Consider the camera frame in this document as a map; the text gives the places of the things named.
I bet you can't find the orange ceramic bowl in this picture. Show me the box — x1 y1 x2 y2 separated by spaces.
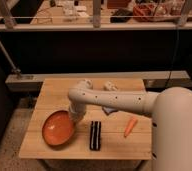
42 110 75 146

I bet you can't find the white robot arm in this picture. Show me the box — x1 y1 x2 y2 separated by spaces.
68 80 192 171

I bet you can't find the blue sponge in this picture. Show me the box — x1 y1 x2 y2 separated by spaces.
102 107 118 116

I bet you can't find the white squeeze bottle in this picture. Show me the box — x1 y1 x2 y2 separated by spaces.
104 82 118 91

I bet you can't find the wooden table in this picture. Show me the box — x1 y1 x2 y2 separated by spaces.
19 78 151 160

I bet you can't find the orange carrot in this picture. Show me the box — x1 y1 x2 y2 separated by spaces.
124 117 138 138

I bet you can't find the diagonal metal strut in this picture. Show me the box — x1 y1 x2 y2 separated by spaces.
0 40 22 79

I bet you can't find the grey metal rail beam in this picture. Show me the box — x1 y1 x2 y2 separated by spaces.
5 70 191 92

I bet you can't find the upper metal shelf frame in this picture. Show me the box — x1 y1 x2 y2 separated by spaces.
0 0 192 31

